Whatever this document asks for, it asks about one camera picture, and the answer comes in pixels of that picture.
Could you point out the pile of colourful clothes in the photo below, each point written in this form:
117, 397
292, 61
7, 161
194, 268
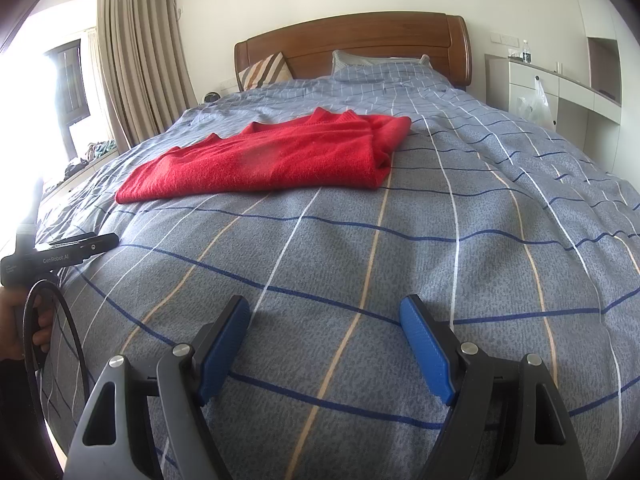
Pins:
92, 157

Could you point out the dark framed window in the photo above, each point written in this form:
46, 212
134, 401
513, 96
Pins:
67, 80

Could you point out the small dark alarm clock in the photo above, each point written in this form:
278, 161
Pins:
211, 97

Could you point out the beige curtain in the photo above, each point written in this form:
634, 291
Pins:
145, 60

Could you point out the white wall switch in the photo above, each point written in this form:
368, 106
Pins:
504, 38

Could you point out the white built-in desk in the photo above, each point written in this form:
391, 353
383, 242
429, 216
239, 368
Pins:
575, 95

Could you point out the grey checked bed blanket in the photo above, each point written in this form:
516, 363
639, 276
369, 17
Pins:
350, 270

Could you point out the red knitted sweater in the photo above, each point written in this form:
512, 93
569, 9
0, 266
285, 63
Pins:
275, 160

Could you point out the grey checked pillow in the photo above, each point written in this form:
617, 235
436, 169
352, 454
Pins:
370, 67

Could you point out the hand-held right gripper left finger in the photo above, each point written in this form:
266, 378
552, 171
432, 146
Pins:
222, 350

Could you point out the striped pillow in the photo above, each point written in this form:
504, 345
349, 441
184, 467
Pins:
262, 72

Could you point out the clear plastic bottle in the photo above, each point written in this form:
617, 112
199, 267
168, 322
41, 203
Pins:
525, 52

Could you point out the person's left hand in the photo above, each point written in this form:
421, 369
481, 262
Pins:
10, 320

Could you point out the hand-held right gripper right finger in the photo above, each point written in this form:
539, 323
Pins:
425, 350

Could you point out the clear plastic bag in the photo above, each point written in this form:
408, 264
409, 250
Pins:
535, 105

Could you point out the wooden bed headboard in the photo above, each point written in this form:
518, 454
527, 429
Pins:
360, 42

